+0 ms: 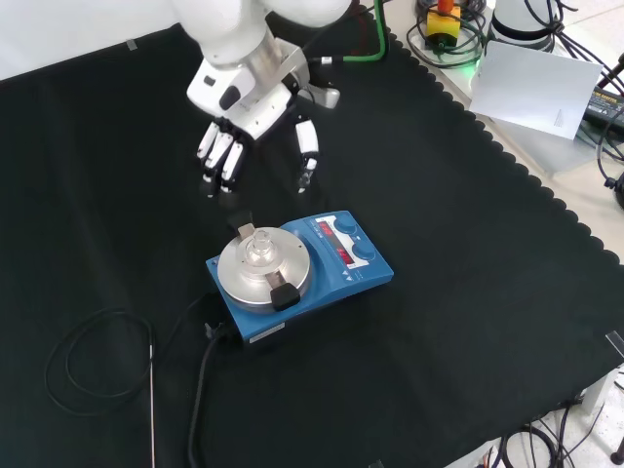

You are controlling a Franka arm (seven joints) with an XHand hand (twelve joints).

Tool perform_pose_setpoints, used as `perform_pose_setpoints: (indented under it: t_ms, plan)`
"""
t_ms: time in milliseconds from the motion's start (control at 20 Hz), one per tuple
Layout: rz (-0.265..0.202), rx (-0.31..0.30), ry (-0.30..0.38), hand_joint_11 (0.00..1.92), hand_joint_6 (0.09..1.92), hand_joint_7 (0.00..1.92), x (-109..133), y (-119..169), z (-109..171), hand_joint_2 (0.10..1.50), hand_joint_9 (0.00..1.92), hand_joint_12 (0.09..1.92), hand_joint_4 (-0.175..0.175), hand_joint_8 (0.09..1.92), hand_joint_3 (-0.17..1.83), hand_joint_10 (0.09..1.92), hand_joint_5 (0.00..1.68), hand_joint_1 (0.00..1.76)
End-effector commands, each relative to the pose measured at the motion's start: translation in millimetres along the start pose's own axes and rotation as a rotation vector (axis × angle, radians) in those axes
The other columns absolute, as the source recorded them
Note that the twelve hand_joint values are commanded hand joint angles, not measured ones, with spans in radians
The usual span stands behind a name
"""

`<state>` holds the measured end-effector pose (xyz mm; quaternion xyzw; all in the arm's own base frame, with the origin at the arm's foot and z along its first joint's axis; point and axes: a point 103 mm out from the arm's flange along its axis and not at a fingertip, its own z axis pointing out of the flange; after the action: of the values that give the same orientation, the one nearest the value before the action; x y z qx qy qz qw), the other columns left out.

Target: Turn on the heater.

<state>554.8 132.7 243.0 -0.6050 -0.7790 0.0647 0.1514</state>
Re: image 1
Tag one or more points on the clear tape strip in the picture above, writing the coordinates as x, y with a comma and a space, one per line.
615, 343

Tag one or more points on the yellow stop button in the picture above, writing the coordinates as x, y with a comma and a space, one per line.
442, 23

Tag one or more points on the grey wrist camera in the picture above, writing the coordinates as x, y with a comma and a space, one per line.
324, 96

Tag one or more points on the black power adapter yellow label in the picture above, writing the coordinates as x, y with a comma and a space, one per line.
604, 105

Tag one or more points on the white bench corner bracket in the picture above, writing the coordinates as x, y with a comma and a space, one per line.
598, 390

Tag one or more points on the clear round-bottom glass flask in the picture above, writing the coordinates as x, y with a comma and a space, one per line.
259, 253

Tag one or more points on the heater with blue base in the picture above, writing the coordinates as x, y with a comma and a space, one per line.
361, 275

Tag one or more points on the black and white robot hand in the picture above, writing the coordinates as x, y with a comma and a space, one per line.
253, 109

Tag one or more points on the black bench cloth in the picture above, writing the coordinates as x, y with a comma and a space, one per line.
463, 253

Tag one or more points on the grey tape piece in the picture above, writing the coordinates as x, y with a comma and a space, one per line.
131, 45

